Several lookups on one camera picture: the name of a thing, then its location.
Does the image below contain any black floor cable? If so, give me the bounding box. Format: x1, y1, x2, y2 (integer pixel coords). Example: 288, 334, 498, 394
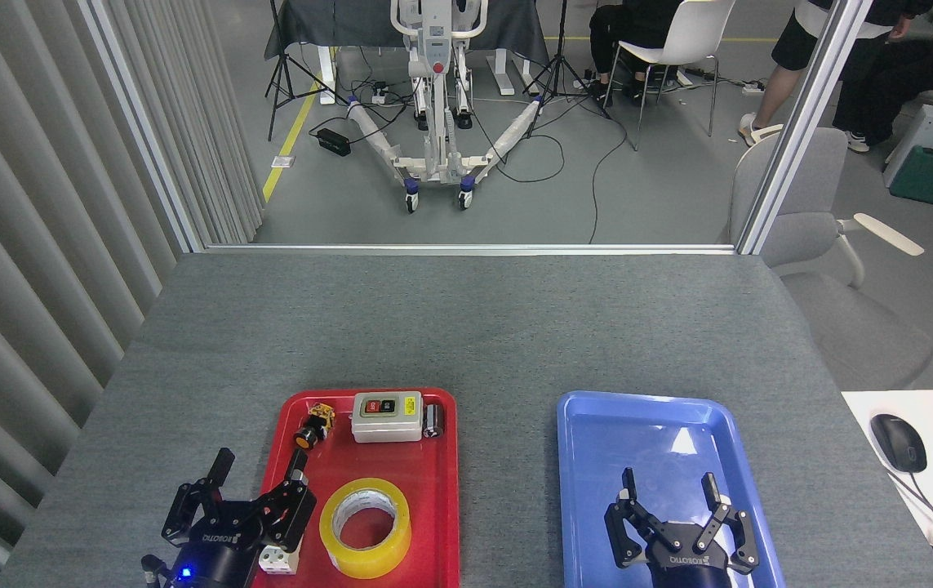
466, 98, 630, 244

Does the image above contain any red plastic tray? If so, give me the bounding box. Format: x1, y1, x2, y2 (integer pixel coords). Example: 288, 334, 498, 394
252, 388, 461, 588

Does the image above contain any white plastic chair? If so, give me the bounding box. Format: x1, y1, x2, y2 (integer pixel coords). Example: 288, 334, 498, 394
603, 0, 736, 152

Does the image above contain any blue plastic tray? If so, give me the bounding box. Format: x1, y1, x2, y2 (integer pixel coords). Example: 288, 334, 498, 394
557, 390, 786, 588

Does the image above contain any seated person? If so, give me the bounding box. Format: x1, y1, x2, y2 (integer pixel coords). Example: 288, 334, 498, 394
832, 0, 933, 154

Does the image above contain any black computer mouse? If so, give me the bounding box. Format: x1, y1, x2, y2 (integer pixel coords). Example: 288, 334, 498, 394
870, 414, 928, 474

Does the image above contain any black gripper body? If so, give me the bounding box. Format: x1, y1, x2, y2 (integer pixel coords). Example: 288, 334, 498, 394
158, 513, 265, 588
638, 542, 733, 588

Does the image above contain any person on white chair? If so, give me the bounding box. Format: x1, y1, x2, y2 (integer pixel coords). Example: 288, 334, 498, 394
589, 0, 683, 107

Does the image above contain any white switch box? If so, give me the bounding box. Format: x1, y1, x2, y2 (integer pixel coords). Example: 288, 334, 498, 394
351, 391, 424, 443

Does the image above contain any yellow tape roll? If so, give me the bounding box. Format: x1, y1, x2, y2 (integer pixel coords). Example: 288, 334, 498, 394
319, 478, 412, 580

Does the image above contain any silver frame rail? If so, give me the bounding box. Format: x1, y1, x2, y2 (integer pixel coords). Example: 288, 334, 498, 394
203, 243, 736, 256

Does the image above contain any white circuit breaker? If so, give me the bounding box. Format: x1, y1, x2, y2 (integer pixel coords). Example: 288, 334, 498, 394
258, 539, 301, 576

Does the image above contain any black tripod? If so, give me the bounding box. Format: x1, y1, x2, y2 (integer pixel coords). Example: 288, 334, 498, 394
264, 0, 350, 141
523, 0, 612, 140

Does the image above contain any table with black cloth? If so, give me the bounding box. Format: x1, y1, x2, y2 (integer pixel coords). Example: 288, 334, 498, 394
264, 0, 550, 97

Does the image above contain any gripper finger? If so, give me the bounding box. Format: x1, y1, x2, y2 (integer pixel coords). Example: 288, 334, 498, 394
604, 468, 676, 570
693, 472, 760, 572
161, 448, 236, 548
252, 449, 318, 554

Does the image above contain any grey office chair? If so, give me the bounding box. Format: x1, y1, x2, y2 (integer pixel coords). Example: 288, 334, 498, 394
729, 127, 933, 391

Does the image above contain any yellow push button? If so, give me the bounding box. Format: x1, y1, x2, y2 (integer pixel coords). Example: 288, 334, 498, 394
295, 402, 336, 449

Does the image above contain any walking person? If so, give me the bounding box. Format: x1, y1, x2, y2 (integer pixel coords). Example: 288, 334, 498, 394
740, 0, 933, 148

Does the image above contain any white stand on wheels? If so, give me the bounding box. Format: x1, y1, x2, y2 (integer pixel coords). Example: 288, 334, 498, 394
346, 0, 547, 215

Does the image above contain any silver frame post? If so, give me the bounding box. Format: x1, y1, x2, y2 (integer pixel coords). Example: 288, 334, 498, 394
735, 0, 875, 256
78, 0, 206, 254

